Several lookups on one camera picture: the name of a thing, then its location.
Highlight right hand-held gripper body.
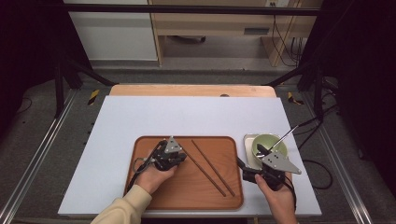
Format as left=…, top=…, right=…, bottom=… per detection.
left=257, top=150, right=303, bottom=191

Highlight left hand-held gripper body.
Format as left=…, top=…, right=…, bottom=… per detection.
left=152, top=135, right=189, bottom=172

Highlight green bowl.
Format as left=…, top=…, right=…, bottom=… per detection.
left=250, top=133, right=290, bottom=166

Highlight metal spoon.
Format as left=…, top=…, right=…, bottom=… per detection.
left=255, top=125, right=300, bottom=159

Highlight brown wooden tray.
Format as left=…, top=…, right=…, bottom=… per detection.
left=121, top=135, right=245, bottom=211

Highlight person's left hand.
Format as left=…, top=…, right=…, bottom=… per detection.
left=134, top=152, right=179, bottom=196

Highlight person's right hand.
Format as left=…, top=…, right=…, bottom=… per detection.
left=254, top=173, right=299, bottom=217

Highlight white board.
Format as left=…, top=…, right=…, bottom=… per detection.
left=57, top=95, right=322, bottom=217

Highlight yellow black tape strip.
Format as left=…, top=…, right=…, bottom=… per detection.
left=286, top=91, right=305, bottom=106
left=87, top=89, right=101, bottom=106

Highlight light wooden table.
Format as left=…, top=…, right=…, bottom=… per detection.
left=108, top=83, right=277, bottom=99

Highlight black metal stand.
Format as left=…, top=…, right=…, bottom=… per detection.
left=53, top=55, right=117, bottom=119
left=263, top=61, right=327, bottom=121

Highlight dark curtain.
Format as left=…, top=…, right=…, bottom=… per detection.
left=300, top=0, right=396, bottom=197
left=0, top=0, right=92, bottom=138

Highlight white cabinet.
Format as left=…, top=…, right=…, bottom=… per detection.
left=61, top=0, right=159, bottom=62

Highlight light wooden desk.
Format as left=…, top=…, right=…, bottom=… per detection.
left=147, top=0, right=324, bottom=68

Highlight left hand-held gripper cable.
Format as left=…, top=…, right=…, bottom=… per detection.
left=124, top=140, right=166, bottom=196

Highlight hand-held gripper cable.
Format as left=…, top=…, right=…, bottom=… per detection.
left=281, top=179, right=298, bottom=210
left=124, top=140, right=166, bottom=196

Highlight right hand-held gripper cable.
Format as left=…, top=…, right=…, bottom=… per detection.
left=281, top=179, right=298, bottom=210

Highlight black floor cable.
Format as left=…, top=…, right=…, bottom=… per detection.
left=292, top=104, right=340, bottom=191

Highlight aluminium floor rail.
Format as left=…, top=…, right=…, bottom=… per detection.
left=0, top=89, right=78, bottom=224
left=299, top=92, right=375, bottom=224

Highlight black hanging cables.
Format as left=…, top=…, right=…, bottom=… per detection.
left=270, top=14, right=305, bottom=68

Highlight black horizontal frame bar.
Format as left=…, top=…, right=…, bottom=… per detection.
left=60, top=3, right=324, bottom=17

